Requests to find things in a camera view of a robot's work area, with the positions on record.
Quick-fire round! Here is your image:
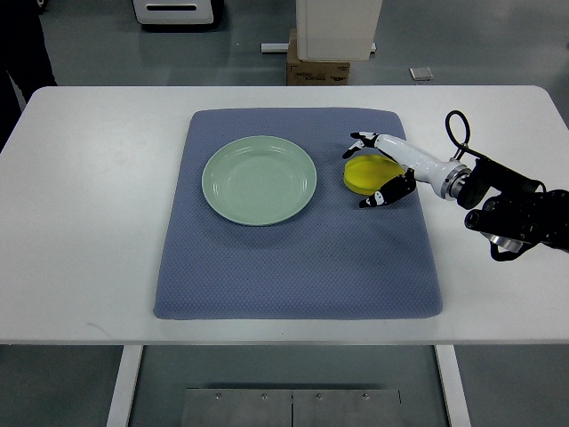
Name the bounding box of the dark clothed person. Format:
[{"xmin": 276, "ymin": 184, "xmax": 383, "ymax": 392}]
[{"xmin": 1, "ymin": 1, "xmax": 57, "ymax": 146}]

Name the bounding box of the white bin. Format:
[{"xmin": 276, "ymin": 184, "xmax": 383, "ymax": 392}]
[{"xmin": 296, "ymin": 0, "xmax": 382, "ymax": 62}]

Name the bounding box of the brown cardboard box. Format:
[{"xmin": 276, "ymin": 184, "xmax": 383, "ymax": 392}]
[{"xmin": 286, "ymin": 28, "xmax": 350, "ymax": 86}]

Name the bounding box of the white left table leg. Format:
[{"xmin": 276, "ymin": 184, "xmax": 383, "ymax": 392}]
[{"xmin": 106, "ymin": 345, "xmax": 143, "ymax": 427}]

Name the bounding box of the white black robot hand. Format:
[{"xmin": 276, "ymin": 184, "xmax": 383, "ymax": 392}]
[{"xmin": 342, "ymin": 133, "xmax": 470, "ymax": 208}]

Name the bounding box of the white black machine base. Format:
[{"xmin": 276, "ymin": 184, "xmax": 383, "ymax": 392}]
[{"xmin": 132, "ymin": 0, "xmax": 215, "ymax": 25}]

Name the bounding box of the white right table leg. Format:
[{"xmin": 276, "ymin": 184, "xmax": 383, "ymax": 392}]
[{"xmin": 434, "ymin": 345, "xmax": 471, "ymax": 427}]

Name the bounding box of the yellow starfruit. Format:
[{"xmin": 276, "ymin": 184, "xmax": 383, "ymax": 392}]
[{"xmin": 343, "ymin": 155, "xmax": 405, "ymax": 196}]

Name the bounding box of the small grey floor pad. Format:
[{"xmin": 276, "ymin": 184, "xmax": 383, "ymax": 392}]
[{"xmin": 408, "ymin": 67, "xmax": 434, "ymax": 82}]

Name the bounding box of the white table leg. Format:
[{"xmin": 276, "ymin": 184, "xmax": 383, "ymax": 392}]
[
  {"xmin": 434, "ymin": 345, "xmax": 471, "ymax": 427},
  {"xmin": 106, "ymin": 345, "xmax": 143, "ymax": 427}
]

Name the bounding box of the metal floor plate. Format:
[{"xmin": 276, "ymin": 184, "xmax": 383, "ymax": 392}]
[{"xmin": 180, "ymin": 388, "xmax": 405, "ymax": 426}]

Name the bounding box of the blue grey quilted mat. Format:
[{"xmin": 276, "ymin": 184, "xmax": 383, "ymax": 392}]
[{"xmin": 154, "ymin": 108, "xmax": 443, "ymax": 320}]

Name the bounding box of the light green plate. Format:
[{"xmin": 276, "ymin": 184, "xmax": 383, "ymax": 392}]
[{"xmin": 202, "ymin": 135, "xmax": 317, "ymax": 226}]

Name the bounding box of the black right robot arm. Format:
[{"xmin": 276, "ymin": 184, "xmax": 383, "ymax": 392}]
[{"xmin": 444, "ymin": 110, "xmax": 568, "ymax": 262}]

